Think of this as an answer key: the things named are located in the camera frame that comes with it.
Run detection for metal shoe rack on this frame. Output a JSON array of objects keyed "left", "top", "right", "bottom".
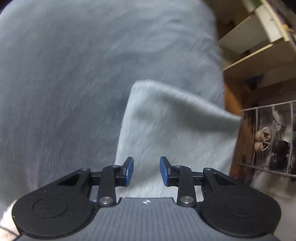
[{"left": 233, "top": 101, "right": 295, "bottom": 181}]

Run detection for black shoes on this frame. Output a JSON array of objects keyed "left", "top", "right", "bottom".
[{"left": 269, "top": 138, "right": 290, "bottom": 171}]

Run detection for beige shoes pair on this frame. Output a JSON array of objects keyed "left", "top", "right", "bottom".
[{"left": 254, "top": 126, "right": 272, "bottom": 153}]

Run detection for light grey sweatshirt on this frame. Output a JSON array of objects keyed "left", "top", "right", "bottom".
[{"left": 115, "top": 80, "right": 240, "bottom": 198}]

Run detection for grey bed sheet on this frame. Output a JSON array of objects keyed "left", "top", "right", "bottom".
[{"left": 0, "top": 0, "right": 226, "bottom": 235}]

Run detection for cream wooden desk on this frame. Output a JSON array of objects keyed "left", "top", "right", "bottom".
[{"left": 210, "top": 1, "right": 295, "bottom": 81}]

